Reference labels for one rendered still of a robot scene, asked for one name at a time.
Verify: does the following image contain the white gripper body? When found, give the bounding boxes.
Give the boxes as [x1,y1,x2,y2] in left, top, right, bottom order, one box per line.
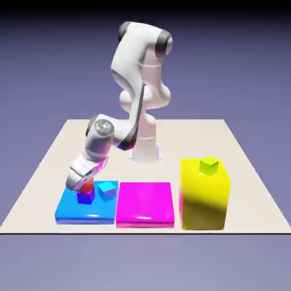
[65,161,109,192]

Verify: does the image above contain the small red cube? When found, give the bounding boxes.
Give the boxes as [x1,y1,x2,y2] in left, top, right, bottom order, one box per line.
[78,177,95,196]

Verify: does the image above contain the small blue cube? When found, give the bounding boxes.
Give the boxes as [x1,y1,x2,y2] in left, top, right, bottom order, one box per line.
[76,189,95,205]

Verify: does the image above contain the small cyan cube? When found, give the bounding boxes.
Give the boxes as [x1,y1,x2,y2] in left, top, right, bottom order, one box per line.
[97,180,117,202]

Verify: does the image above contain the small lime green cube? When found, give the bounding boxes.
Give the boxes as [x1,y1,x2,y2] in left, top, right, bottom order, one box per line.
[199,156,219,177]

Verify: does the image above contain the large blue box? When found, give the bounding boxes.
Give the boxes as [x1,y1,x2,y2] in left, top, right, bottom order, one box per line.
[54,180,119,225]

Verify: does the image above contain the large magenta box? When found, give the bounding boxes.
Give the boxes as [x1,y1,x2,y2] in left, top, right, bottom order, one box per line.
[115,181,175,229]

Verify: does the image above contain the large yellow box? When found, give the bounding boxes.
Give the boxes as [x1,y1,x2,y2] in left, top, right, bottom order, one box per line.
[178,157,232,231]

